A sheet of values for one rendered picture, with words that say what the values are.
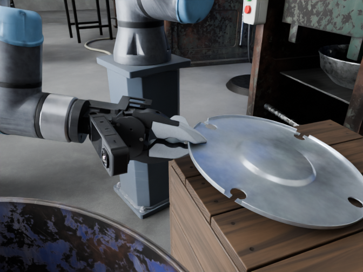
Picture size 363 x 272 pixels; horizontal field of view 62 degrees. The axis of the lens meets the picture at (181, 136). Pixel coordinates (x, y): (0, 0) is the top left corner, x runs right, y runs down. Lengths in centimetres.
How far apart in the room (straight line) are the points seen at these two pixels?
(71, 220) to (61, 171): 95
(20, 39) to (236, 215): 39
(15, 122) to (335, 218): 47
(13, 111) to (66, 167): 74
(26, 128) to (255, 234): 37
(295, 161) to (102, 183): 75
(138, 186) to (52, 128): 46
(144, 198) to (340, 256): 63
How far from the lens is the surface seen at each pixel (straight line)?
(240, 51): 269
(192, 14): 65
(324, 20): 104
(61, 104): 49
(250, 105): 129
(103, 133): 44
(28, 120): 51
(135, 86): 76
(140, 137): 47
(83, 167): 121
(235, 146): 51
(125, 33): 78
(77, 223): 27
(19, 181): 123
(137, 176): 89
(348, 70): 110
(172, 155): 49
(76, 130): 49
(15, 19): 50
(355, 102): 89
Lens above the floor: 64
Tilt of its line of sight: 28 degrees down
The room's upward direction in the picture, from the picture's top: straight up
